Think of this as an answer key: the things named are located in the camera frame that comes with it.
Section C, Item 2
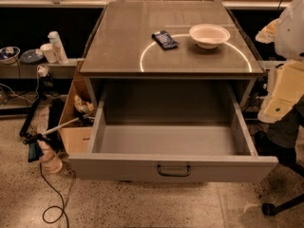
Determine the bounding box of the grey top drawer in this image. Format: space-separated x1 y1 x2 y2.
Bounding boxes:
69 81 277 182

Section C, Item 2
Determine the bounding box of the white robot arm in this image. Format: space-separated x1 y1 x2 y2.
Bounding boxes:
256 0 304 124

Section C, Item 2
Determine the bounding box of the grey drawer cabinet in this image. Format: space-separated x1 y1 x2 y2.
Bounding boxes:
80 1 262 104

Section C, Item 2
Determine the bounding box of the person leg in jeans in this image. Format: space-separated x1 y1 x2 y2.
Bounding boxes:
266 95 304 150

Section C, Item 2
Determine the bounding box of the black office chair base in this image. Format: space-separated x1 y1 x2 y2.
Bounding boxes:
254 130 304 217

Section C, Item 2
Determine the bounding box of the white bowl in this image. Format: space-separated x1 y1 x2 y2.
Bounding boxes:
189 24 230 49

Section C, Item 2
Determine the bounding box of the dark blue snack packet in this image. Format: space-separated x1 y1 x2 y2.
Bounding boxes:
152 30 178 50

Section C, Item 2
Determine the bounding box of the crumpled paper in box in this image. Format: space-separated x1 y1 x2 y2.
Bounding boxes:
74 95 94 114

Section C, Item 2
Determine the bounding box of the cardboard box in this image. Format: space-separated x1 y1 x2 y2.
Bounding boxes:
59 60 92 155

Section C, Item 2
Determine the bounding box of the white cylindrical bottle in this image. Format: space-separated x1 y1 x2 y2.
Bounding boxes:
47 31 68 65

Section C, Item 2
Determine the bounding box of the white paper cup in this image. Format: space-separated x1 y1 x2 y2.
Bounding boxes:
40 44 57 64

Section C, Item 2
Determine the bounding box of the white power adapter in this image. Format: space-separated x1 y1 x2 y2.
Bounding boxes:
37 66 48 77

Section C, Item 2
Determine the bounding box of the blue plate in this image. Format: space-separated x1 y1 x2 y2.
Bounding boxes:
20 48 45 64

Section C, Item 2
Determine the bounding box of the black tripod leg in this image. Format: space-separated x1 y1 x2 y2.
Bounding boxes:
19 79 44 137

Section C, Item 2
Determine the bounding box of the blue patterned bowl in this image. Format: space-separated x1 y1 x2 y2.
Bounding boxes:
0 47 20 65

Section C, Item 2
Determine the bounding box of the grabber tool with blue handle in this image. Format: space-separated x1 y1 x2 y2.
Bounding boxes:
23 111 95 162

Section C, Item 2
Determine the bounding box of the black floor cable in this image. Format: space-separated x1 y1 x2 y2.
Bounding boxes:
38 162 70 228

